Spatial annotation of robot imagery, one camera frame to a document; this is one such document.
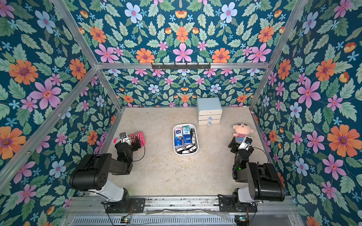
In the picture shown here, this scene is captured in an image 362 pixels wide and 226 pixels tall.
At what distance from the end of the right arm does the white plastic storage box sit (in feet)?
Answer: 0.74

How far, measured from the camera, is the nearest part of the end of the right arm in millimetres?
716

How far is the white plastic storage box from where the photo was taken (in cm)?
90
